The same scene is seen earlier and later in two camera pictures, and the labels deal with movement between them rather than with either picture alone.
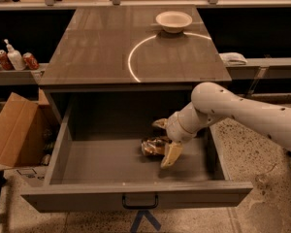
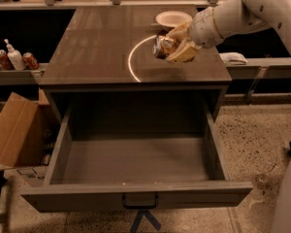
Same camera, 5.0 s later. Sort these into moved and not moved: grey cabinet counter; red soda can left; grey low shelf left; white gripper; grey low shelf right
Moved: white gripper
Not moved: grey low shelf left; grey low shelf right; grey cabinet counter; red soda can left
